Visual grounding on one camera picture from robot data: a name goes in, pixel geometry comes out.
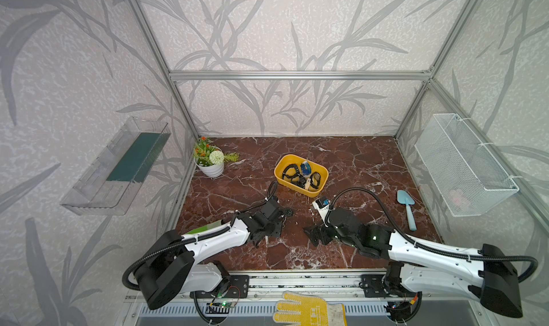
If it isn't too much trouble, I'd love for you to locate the black analog watch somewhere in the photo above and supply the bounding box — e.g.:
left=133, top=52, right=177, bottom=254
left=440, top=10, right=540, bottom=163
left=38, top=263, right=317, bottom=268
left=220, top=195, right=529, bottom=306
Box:
left=281, top=208, right=294, bottom=217

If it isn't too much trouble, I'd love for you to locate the black sport watch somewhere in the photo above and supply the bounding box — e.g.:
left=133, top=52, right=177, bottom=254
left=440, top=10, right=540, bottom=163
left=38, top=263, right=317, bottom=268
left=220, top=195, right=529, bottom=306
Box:
left=291, top=175, right=307, bottom=189

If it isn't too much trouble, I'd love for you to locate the blue transparent watch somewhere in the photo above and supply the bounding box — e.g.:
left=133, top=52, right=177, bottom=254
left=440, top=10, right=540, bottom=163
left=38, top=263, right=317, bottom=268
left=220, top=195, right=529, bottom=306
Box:
left=300, top=160, right=313, bottom=177

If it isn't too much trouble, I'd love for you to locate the black chunky digital watch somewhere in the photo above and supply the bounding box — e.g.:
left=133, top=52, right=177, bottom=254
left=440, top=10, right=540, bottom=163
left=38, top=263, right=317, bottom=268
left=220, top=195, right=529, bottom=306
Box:
left=281, top=164, right=301, bottom=183

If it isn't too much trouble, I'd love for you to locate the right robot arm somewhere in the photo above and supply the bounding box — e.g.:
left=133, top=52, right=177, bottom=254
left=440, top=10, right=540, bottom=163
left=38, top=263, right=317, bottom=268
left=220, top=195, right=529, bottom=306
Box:
left=304, top=207, right=523, bottom=318

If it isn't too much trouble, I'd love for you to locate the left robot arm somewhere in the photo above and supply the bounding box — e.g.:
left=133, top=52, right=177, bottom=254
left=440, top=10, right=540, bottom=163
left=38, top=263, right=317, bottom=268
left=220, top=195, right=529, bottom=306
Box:
left=122, top=196, right=293, bottom=310

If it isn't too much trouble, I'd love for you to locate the yellow plastic storage box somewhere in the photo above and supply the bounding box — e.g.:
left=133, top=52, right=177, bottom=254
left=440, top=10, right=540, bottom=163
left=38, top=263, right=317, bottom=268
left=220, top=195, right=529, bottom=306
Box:
left=274, top=154, right=330, bottom=197

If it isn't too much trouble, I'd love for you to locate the green work glove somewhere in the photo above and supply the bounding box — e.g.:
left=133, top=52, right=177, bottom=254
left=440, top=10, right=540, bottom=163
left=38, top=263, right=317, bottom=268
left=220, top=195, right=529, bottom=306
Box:
left=187, top=220, right=223, bottom=234

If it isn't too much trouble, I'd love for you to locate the light blue spatula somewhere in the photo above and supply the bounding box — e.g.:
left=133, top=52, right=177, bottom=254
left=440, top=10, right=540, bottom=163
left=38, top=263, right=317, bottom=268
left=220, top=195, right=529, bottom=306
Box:
left=397, top=190, right=417, bottom=232

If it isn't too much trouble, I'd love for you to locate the potted artificial plant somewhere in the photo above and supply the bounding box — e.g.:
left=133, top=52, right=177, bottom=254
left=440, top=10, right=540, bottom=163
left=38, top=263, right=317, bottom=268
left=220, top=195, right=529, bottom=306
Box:
left=193, top=137, right=240, bottom=178

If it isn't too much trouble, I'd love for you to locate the yellow knitted glove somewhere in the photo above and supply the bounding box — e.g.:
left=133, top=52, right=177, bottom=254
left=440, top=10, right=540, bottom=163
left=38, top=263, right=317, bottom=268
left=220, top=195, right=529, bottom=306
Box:
left=272, top=291, right=347, bottom=326

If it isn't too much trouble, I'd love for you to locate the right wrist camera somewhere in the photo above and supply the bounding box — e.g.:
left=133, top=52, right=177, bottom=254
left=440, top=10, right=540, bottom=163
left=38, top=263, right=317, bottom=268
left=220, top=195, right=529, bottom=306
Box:
left=313, top=197, right=331, bottom=223

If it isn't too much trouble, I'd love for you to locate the left black corrugated cable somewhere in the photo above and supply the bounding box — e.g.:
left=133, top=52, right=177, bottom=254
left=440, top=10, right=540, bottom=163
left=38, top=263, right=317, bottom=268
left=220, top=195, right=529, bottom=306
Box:
left=122, top=181, right=280, bottom=292

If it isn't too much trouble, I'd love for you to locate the black corrugated cable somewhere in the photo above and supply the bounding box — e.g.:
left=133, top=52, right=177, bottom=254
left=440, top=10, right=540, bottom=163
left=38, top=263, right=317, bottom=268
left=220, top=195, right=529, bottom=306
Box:
left=122, top=181, right=280, bottom=292
left=325, top=187, right=539, bottom=284

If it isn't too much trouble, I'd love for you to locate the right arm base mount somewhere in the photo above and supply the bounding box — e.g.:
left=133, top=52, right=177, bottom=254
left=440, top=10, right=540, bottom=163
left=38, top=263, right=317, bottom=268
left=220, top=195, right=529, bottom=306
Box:
left=359, top=274, right=417, bottom=300

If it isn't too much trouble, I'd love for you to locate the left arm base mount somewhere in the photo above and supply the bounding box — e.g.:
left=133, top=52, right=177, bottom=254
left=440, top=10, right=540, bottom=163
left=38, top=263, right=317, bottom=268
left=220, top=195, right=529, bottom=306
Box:
left=190, top=275, right=250, bottom=299

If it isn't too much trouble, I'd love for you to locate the aluminium front rail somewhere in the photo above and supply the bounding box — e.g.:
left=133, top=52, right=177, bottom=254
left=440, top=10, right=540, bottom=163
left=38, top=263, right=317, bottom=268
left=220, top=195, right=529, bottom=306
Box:
left=124, top=271, right=483, bottom=303

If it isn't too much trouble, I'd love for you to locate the right black corrugated cable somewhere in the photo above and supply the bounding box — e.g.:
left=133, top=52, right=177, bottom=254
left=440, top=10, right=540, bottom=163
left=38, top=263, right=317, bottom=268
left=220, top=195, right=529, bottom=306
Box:
left=325, top=187, right=539, bottom=284

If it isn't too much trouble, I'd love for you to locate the white wire mesh basket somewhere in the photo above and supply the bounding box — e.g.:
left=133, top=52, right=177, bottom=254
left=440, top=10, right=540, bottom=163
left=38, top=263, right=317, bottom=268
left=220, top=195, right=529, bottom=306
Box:
left=415, top=113, right=520, bottom=217

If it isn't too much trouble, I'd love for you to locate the clear acrylic wall shelf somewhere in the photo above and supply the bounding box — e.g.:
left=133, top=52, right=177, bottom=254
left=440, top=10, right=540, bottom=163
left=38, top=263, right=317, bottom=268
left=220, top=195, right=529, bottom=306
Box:
left=60, top=117, right=171, bottom=216

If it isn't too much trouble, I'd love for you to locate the aluminium cage frame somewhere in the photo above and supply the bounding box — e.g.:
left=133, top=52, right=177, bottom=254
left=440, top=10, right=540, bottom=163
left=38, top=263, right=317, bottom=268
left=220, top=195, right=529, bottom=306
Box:
left=119, top=0, right=549, bottom=275

